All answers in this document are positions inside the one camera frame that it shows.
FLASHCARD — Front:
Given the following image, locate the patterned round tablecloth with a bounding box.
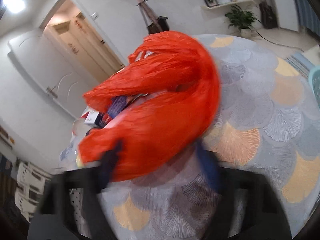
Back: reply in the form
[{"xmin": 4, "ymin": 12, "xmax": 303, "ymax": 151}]
[{"xmin": 58, "ymin": 33, "xmax": 320, "ymax": 240}]

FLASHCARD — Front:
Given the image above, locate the blue curtain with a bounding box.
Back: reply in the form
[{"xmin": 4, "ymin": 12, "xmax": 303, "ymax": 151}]
[{"xmin": 295, "ymin": 0, "xmax": 319, "ymax": 42}]

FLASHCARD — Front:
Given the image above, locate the white milk carton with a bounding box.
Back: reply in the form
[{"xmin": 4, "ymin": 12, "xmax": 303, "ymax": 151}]
[{"xmin": 84, "ymin": 110, "xmax": 111, "ymax": 128}]

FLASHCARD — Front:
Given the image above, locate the green potted plant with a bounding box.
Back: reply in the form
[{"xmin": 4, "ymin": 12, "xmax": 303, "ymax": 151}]
[{"xmin": 225, "ymin": 4, "xmax": 258, "ymax": 39}]

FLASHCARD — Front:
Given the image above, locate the white open door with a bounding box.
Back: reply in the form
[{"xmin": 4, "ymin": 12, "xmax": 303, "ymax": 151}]
[{"xmin": 8, "ymin": 29, "xmax": 98, "ymax": 119}]

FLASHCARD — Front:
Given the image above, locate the teal plastic laundry basket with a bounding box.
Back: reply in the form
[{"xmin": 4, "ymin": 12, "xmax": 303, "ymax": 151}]
[{"xmin": 308, "ymin": 66, "xmax": 320, "ymax": 106}]

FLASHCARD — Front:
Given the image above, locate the framed butterfly picture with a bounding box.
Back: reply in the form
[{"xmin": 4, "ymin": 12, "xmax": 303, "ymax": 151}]
[{"xmin": 204, "ymin": 0, "xmax": 219, "ymax": 8}]

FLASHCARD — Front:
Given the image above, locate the brown hanging handbag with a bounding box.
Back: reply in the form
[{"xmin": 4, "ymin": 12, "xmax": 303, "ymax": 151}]
[{"xmin": 138, "ymin": 1, "xmax": 170, "ymax": 35}]

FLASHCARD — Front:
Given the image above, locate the purple package in bag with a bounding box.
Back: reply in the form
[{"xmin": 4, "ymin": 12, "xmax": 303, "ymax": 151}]
[{"xmin": 107, "ymin": 95, "xmax": 128, "ymax": 119}]

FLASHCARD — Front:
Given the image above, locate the wooden inner door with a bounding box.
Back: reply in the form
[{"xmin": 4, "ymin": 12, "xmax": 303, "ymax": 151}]
[{"xmin": 52, "ymin": 14, "xmax": 124, "ymax": 83}]

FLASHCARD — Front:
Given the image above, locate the white wall shelf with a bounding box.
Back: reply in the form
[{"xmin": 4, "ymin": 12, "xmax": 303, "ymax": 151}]
[{"xmin": 201, "ymin": 0, "xmax": 257, "ymax": 10}]

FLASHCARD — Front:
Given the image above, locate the black acoustic guitar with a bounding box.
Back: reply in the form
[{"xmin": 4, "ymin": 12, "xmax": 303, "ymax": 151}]
[{"xmin": 259, "ymin": 0, "xmax": 278, "ymax": 29}]

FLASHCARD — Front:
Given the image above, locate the white shoe rack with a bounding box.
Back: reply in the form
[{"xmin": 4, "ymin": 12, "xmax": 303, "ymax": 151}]
[{"xmin": 15, "ymin": 162, "xmax": 52, "ymax": 222}]

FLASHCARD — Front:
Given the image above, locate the red plastic trash bag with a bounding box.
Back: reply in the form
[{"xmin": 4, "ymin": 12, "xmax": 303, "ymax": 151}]
[{"xmin": 79, "ymin": 31, "xmax": 221, "ymax": 181}]

